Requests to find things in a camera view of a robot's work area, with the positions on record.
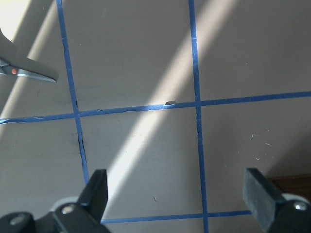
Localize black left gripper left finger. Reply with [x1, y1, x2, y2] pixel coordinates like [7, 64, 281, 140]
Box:
[51, 169, 108, 233]

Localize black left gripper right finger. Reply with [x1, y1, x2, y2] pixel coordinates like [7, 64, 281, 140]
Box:
[242, 168, 311, 233]

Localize red and white scissors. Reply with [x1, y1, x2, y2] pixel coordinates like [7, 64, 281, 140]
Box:
[0, 58, 56, 83]

